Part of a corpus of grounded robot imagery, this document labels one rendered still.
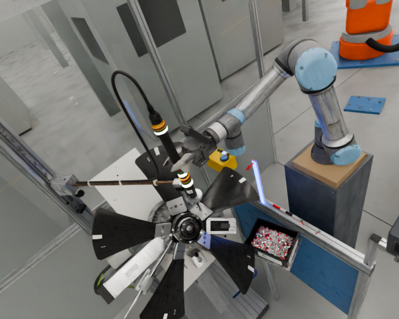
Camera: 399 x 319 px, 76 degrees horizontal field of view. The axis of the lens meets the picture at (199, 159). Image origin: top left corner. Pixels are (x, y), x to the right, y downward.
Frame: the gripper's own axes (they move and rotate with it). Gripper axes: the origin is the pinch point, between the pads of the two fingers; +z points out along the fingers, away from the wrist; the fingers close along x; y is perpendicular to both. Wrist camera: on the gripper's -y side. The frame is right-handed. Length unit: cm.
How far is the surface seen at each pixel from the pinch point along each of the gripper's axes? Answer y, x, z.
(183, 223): 24.5, -3.4, 6.7
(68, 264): 69, 70, 65
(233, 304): 141, 6, 4
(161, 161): 8.9, 16.2, -2.9
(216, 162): 42, 26, -34
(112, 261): 34, 15, 37
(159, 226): 23.8, 3.0, 14.4
